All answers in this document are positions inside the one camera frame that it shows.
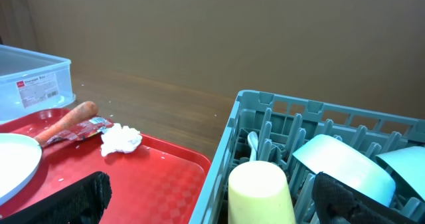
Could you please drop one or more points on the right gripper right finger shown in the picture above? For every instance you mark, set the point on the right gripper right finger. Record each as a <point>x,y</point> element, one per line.
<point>336,202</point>

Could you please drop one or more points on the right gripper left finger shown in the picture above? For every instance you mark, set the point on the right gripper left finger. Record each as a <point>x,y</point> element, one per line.
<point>82,202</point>

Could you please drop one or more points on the light blue bowl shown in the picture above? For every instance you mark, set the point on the light blue bowl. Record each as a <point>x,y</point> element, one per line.
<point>329,155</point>

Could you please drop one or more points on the yellow plastic cup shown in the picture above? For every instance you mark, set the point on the yellow plastic cup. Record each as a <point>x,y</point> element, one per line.
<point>258,193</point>

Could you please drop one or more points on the green bowl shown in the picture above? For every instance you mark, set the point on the green bowl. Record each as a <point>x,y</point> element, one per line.
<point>408,164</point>

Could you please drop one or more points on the white plastic spoon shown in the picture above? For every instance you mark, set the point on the white plastic spoon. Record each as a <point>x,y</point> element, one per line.
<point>253,143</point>

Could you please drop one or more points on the grey dishwasher rack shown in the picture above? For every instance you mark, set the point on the grey dishwasher rack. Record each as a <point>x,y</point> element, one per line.
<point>286,123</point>

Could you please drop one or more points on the crumpled white tissue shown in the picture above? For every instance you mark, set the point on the crumpled white tissue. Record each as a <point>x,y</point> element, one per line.
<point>119,138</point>

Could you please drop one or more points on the red plastic serving tray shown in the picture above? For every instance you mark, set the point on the red plastic serving tray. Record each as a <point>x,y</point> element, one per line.
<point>159,182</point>

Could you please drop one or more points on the light blue plate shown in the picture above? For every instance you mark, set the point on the light blue plate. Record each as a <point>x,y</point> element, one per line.
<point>20,158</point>

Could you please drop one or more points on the red snack wrapper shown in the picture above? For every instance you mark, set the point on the red snack wrapper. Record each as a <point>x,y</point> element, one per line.
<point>82,131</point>

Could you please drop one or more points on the orange carrot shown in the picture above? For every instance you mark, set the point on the orange carrot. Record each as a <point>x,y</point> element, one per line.
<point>80,113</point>

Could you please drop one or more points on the clear plastic storage bin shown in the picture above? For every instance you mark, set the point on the clear plastic storage bin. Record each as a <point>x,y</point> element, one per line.
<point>32,81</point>

